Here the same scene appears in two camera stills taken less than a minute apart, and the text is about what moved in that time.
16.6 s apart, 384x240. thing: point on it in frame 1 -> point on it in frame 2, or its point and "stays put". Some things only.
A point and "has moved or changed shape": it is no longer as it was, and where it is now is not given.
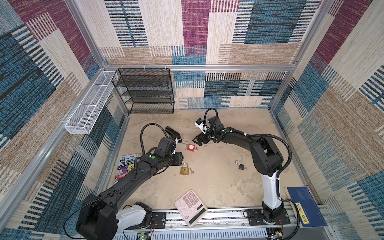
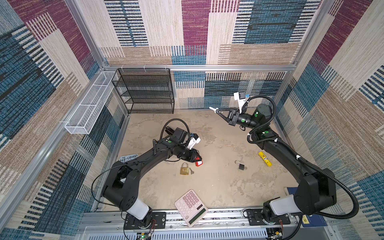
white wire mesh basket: [83, 119] stays put
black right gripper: [199, 141] -> [232, 121]
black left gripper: [178, 158] -> [191, 156]
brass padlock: [184, 170] stays put
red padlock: [191, 147] has moved or changed shape
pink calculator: [191, 207] stays put
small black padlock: [241, 166] stays put
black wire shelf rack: [145, 90] stays put
